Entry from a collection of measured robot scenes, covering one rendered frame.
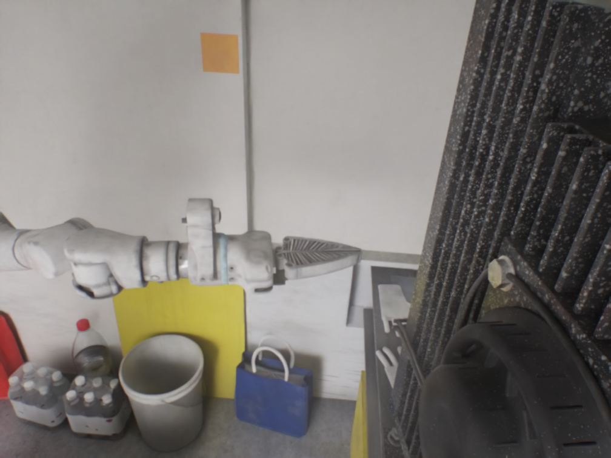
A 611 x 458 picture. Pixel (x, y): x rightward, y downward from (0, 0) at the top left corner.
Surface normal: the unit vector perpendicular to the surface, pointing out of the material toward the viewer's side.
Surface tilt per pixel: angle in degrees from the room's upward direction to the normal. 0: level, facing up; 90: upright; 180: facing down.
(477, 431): 42
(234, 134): 90
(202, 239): 74
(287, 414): 88
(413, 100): 90
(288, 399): 87
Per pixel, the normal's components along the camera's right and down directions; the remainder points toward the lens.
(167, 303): -0.08, 0.48
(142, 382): 0.87, 0.26
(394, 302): 0.04, -0.84
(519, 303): -0.99, 0.02
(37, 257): -0.51, 0.44
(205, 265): 0.11, 0.04
